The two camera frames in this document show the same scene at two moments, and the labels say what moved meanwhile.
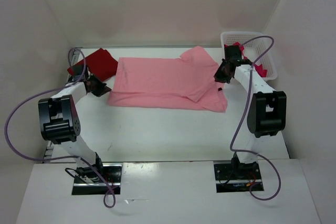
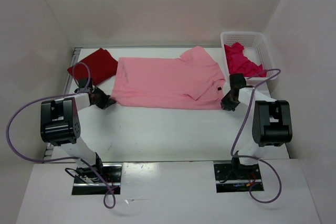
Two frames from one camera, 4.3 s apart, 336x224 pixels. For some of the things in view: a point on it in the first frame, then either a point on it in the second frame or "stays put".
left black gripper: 103,88 → 105,102
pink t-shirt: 189,82 stays put
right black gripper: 218,75 → 225,103
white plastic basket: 256,49 stays put
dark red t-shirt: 101,64 stays put
